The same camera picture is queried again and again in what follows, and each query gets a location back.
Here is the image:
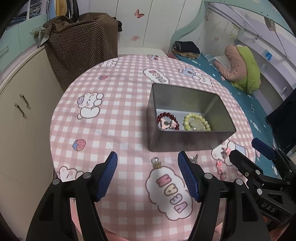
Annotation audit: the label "yellow bead bracelet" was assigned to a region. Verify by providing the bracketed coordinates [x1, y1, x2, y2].
[184, 113, 211, 132]

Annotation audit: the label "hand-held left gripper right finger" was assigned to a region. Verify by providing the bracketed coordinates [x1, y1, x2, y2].
[177, 151, 270, 241]

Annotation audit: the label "beige cabinet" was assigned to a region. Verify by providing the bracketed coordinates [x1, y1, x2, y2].
[0, 45, 67, 237]

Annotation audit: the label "hanging grey cloth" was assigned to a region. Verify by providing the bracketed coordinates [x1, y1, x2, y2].
[265, 17, 277, 32]

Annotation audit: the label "brown scarf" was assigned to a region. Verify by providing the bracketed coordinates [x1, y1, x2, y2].
[177, 51, 201, 60]

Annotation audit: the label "grey metal tin box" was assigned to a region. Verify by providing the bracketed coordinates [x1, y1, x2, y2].
[146, 83, 237, 153]

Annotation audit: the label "brown dotted cloth cover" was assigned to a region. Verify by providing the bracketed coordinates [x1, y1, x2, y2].
[43, 13, 119, 90]

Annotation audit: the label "teal bunk bed frame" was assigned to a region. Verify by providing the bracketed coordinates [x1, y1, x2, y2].
[168, 0, 296, 58]

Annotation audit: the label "silver pink charm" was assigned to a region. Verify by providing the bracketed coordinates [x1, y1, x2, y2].
[159, 118, 177, 130]

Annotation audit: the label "pink checked cartoon tablecloth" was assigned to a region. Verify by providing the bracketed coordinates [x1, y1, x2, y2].
[49, 54, 256, 241]

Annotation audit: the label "white pillow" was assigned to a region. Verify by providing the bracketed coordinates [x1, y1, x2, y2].
[213, 56, 232, 70]

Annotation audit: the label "purple white shelf unit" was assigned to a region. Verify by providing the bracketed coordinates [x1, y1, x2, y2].
[9, 0, 56, 24]

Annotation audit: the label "pale green oval pendant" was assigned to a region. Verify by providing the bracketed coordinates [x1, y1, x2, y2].
[190, 117, 206, 131]

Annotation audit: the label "hanging dark coat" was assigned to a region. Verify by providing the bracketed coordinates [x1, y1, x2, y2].
[266, 87, 296, 153]

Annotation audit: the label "dark folded clothes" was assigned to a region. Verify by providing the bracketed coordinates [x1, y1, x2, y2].
[174, 41, 200, 54]

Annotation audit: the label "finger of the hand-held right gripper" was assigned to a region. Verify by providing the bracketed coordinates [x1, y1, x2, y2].
[229, 149, 264, 186]
[252, 138, 292, 169]

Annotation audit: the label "row of hanging clothes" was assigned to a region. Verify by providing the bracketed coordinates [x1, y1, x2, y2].
[50, 0, 80, 21]

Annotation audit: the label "pink and green pillow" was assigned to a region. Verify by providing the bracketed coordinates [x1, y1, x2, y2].
[232, 45, 262, 94]

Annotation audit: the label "red bead bracelet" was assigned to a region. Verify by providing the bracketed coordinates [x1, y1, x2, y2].
[157, 112, 180, 131]

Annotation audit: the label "white wardrobe doors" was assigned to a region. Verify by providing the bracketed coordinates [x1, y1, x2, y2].
[114, 0, 206, 57]

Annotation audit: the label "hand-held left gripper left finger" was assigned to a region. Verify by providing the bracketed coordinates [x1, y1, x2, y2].
[25, 151, 118, 241]

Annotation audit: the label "teal drawer cabinet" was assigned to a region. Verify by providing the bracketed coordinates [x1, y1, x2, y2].
[0, 14, 50, 67]

